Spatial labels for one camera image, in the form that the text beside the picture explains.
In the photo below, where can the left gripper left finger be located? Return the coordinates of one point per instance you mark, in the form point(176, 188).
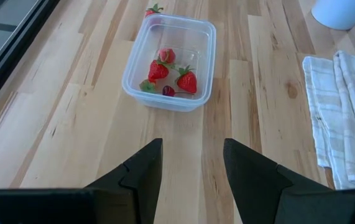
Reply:
point(146, 174)

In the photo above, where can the green succulent in white pot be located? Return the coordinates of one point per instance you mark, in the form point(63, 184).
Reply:
point(342, 12)

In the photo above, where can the white plaid kitchen cloth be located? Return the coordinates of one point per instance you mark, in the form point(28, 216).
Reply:
point(345, 118)

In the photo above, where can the dark red cherry with stem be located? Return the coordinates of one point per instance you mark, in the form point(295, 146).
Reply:
point(168, 91)

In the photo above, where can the red strawberry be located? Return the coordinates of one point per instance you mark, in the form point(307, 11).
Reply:
point(158, 71)
point(147, 87)
point(187, 82)
point(152, 12)

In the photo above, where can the pale pink strawberry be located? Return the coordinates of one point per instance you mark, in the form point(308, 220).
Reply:
point(167, 55)

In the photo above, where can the clear plastic tupperware container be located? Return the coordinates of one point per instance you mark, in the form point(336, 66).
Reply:
point(192, 34)

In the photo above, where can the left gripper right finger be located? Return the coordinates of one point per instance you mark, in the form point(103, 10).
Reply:
point(258, 186)

